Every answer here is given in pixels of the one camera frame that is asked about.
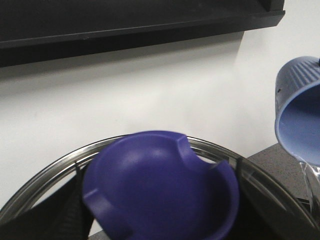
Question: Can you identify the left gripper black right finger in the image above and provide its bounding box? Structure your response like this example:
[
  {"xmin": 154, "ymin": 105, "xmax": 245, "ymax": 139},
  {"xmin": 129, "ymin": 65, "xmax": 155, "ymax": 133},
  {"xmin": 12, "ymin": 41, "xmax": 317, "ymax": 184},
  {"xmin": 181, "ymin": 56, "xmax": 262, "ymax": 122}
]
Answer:
[{"xmin": 226, "ymin": 158, "xmax": 317, "ymax": 240}]

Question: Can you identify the light blue ribbed cup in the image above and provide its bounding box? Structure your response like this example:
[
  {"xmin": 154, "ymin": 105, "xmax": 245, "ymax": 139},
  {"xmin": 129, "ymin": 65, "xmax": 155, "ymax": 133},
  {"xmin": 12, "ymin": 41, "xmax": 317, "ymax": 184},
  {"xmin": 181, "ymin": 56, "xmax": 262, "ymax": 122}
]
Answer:
[{"xmin": 274, "ymin": 56, "xmax": 320, "ymax": 166}]

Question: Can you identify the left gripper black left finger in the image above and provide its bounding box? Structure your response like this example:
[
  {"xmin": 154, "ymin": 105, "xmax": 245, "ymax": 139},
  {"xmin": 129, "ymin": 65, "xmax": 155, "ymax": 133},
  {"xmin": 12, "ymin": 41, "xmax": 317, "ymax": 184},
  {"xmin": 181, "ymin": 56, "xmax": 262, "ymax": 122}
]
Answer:
[{"xmin": 0, "ymin": 169, "xmax": 94, "ymax": 240}]

